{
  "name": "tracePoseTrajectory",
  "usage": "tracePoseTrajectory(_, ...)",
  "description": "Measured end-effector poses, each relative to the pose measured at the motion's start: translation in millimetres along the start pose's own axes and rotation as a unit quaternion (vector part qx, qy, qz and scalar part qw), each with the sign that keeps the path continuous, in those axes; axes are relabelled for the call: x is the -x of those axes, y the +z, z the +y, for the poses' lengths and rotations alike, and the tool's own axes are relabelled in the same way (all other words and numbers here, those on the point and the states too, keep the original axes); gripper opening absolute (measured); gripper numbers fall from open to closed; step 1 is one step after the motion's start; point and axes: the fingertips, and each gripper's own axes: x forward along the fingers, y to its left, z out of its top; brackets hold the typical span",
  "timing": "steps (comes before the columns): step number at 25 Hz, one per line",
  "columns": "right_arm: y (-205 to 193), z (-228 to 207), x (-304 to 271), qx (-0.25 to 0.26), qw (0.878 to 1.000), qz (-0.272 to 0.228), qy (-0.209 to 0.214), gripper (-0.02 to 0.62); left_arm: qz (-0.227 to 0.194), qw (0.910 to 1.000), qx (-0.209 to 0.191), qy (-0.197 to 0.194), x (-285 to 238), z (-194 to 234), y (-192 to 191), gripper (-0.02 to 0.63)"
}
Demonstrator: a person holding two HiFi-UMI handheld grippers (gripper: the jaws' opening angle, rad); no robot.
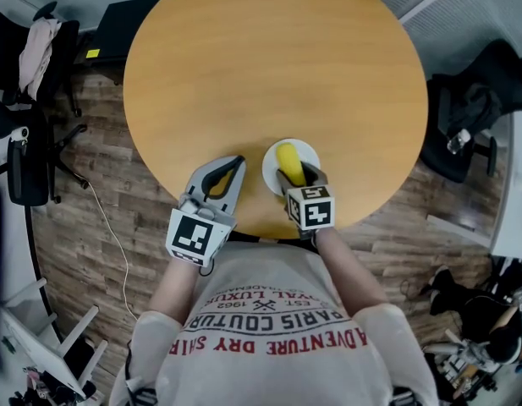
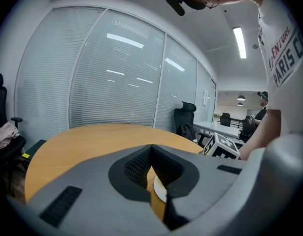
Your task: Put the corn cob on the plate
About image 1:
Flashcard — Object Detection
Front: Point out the white stand with legs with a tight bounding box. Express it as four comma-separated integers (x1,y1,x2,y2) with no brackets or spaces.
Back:
0,277,109,401

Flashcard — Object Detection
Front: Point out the white round plate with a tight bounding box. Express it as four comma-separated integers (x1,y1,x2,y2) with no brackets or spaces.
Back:
261,138,321,196

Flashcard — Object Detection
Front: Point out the yellow corn cob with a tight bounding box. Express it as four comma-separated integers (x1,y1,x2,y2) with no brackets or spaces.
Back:
275,141,308,188

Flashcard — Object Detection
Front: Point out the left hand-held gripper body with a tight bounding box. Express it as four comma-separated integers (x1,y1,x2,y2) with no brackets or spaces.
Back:
165,184,239,270

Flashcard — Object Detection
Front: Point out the black office chair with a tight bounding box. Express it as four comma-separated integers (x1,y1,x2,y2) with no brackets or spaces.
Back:
0,1,89,207

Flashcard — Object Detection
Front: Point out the black cabinet with yellow label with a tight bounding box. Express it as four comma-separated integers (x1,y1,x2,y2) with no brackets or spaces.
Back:
73,0,163,68

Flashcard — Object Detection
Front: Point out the white floor cable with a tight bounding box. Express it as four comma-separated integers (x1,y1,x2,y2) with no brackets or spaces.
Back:
79,178,140,321

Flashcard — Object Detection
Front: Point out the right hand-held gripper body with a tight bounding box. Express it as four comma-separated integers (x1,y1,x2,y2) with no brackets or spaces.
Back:
283,179,336,241

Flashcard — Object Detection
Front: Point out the person's white printed shirt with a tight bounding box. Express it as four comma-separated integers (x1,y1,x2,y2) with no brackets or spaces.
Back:
109,240,440,406

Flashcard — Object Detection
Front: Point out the person's left forearm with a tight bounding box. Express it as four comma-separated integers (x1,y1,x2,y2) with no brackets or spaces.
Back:
147,259,203,326

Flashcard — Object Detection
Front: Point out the clear water bottle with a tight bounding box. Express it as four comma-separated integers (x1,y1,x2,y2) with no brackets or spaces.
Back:
446,128,472,156

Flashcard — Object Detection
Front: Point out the person's right forearm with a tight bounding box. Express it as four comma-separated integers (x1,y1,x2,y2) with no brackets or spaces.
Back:
314,228,389,317

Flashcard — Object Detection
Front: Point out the black chair with jacket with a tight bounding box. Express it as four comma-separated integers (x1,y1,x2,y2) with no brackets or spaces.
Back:
419,38,522,184

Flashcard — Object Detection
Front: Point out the pink cloth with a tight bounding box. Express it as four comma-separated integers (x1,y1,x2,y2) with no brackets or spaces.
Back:
18,17,63,101

